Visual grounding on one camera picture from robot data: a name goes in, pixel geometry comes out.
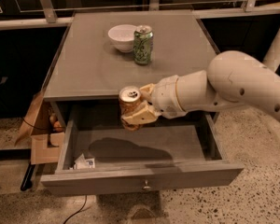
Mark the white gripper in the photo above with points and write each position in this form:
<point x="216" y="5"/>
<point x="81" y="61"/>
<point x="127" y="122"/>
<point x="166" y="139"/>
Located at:
<point x="164" y="94"/>

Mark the orange soda can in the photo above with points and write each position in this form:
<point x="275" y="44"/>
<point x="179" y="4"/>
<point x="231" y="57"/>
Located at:
<point x="129" y="100"/>

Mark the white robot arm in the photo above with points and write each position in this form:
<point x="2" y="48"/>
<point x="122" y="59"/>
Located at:
<point x="232" y="79"/>

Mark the green soda can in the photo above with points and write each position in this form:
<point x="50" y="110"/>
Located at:
<point x="143" y="44"/>

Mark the grey drawer cabinet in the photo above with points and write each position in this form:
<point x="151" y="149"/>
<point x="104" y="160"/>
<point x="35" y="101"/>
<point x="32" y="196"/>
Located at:
<point x="90" y="68"/>

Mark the open grey top drawer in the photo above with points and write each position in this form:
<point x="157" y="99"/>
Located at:
<point x="170" y="154"/>

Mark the metal drawer knob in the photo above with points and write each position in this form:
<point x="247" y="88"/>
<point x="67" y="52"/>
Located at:
<point x="146" y="186"/>

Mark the white ceramic bowl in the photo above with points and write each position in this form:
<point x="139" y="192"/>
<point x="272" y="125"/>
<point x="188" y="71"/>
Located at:
<point x="121" y="37"/>

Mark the white paper packet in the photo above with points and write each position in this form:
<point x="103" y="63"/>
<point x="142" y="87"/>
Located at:
<point x="82" y="163"/>

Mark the brown cardboard box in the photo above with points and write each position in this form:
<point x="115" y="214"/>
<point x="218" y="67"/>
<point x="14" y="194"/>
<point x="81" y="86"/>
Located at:
<point x="42" y="130"/>

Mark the metal window railing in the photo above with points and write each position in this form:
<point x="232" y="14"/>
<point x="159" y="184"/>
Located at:
<point x="46" y="6"/>

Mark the black bar on floor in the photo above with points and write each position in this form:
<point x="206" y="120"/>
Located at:
<point x="27" y="180"/>

